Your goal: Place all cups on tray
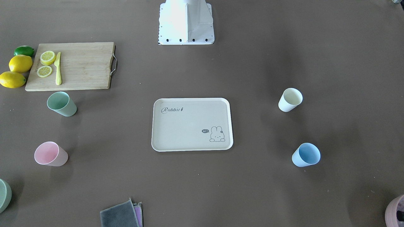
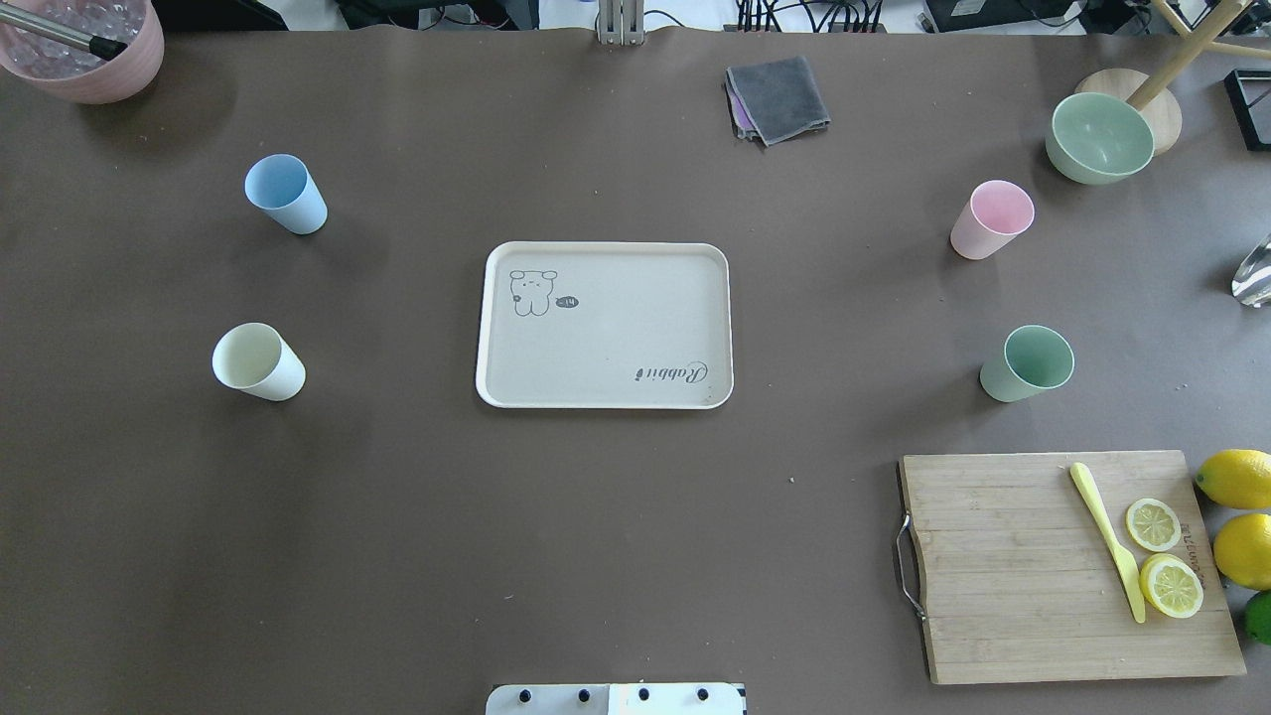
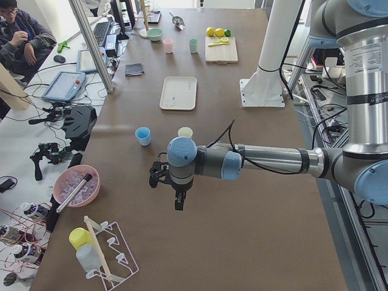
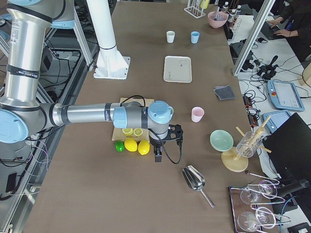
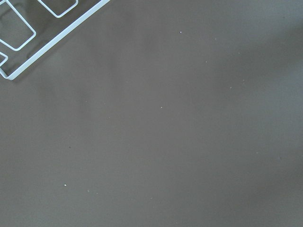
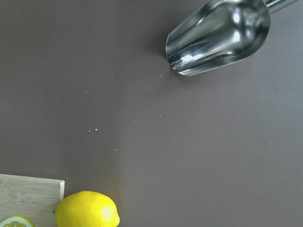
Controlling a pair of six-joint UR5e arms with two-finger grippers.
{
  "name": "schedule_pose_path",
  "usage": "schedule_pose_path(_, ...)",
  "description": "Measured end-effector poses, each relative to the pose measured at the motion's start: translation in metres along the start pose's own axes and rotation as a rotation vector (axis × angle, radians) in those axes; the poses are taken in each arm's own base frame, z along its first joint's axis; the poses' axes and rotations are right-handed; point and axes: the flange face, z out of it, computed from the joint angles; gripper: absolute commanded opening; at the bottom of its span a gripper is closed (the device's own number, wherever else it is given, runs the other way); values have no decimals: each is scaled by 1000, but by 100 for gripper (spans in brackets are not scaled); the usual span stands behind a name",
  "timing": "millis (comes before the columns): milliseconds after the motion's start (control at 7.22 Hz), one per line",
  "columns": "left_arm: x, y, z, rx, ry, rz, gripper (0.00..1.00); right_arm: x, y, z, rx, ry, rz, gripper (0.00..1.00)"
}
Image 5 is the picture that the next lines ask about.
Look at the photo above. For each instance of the white wire drying rack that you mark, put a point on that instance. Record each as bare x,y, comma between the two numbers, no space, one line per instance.
30,28

